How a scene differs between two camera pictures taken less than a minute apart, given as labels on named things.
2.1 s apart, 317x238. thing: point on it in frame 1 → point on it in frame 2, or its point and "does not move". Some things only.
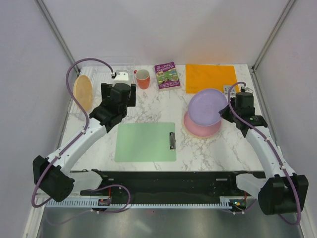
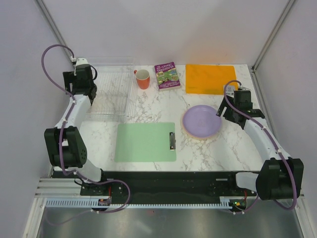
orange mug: (143, 78) does not move
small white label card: (232, 92) does not move
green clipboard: (145, 142) does not move
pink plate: (201, 131) → (195, 137)
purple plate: (204, 105) → (201, 121)
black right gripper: (224, 114) does not move
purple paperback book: (167, 76) does not move
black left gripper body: (124, 110) → (70, 78)
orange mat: (199, 77) does not move
